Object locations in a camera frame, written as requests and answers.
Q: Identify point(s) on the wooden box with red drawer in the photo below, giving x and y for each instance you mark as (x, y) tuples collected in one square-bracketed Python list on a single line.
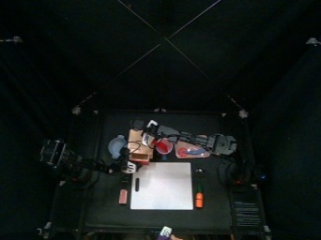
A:
[(134, 140)]

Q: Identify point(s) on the white and purple object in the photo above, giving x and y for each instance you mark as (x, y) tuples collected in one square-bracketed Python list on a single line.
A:
[(166, 232)]

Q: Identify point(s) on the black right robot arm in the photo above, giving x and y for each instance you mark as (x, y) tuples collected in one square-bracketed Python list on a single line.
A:
[(187, 137)]

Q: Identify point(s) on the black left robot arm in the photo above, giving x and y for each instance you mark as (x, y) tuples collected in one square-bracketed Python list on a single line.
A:
[(54, 153)]

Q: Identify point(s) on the blue-grey bowl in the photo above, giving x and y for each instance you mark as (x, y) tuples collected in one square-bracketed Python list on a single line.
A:
[(115, 148)]

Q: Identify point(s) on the person's hand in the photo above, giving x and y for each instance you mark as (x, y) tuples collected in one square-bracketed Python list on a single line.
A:
[(175, 237)]

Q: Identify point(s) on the red plastic cup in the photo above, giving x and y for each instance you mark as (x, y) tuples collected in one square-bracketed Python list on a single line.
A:
[(165, 149)]

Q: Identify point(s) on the black marker pen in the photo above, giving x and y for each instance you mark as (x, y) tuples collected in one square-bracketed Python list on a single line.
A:
[(137, 184)]

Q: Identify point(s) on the pink wooden tray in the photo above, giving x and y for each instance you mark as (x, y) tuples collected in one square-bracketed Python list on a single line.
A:
[(182, 143)]

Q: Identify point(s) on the red toy utensil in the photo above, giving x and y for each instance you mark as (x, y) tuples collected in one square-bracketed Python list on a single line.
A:
[(182, 152)]

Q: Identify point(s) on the white cutting board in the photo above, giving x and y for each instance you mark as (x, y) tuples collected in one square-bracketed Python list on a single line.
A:
[(167, 187)]

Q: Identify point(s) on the blue toy utensil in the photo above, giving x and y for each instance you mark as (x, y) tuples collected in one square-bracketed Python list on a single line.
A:
[(201, 152)]

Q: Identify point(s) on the small metal pot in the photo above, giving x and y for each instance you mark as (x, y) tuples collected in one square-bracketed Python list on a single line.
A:
[(201, 172)]

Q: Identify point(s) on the orange toy carrot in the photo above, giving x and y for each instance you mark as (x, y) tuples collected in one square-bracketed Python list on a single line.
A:
[(200, 200)]

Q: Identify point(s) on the black printed label sheet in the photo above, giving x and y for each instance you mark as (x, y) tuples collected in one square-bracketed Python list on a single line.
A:
[(246, 215)]

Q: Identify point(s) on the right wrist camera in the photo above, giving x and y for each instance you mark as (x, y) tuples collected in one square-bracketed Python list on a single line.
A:
[(138, 125)]

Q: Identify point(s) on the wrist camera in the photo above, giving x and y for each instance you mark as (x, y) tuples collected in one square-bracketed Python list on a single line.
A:
[(138, 125), (125, 152)]

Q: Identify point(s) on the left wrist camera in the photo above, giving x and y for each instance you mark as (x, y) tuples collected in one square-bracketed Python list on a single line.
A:
[(125, 152)]

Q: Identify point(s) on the metal pole foot bracket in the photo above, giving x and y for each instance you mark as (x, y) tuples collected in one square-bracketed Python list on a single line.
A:
[(159, 110)]

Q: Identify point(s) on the metal table corner bracket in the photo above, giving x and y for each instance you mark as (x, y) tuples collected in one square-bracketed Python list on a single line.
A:
[(75, 109), (242, 113)]

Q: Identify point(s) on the metal frame corner bracket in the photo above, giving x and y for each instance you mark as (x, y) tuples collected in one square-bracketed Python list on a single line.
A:
[(16, 39), (312, 41)]

